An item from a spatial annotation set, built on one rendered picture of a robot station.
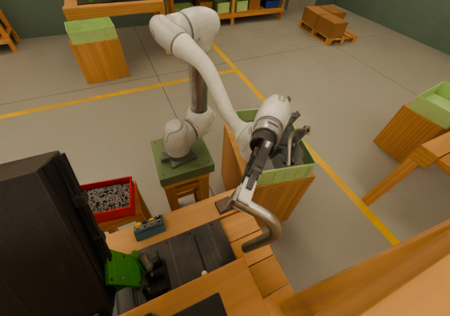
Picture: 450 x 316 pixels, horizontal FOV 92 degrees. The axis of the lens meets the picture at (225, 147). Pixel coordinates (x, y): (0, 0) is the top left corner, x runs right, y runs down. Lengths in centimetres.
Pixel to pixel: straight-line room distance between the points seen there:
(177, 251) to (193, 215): 20
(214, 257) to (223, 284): 67
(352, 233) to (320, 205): 37
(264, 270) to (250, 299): 71
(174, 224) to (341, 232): 174
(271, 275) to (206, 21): 121
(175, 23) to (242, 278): 88
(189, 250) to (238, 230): 28
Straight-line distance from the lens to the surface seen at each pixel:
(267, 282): 124
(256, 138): 62
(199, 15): 105
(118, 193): 147
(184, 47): 90
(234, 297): 54
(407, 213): 305
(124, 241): 131
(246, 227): 129
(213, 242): 123
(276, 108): 70
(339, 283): 69
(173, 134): 127
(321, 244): 239
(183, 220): 128
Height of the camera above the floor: 208
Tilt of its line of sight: 49 degrees down
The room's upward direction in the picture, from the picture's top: 4 degrees clockwise
